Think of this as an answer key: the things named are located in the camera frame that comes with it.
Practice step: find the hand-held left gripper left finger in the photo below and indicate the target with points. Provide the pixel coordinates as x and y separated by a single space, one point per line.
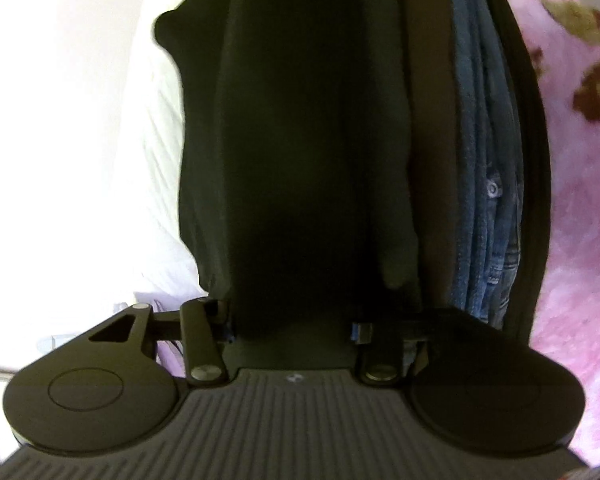
200 330

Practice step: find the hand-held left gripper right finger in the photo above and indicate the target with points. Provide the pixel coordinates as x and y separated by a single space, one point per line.
380 345

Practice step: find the black sweatshirt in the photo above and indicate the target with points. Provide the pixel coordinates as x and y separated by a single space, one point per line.
290 135

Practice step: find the folded lavender blanket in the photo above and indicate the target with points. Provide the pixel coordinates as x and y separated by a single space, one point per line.
167 332

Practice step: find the white quilted garment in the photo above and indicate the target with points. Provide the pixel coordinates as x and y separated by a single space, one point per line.
155 170

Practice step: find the blue denim jeans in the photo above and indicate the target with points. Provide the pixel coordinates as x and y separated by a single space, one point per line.
485 160

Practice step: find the dark brown folded garment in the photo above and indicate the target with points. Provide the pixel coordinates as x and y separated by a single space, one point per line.
430 135

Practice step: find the pink fleece blanket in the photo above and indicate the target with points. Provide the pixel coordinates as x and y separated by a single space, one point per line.
580 200

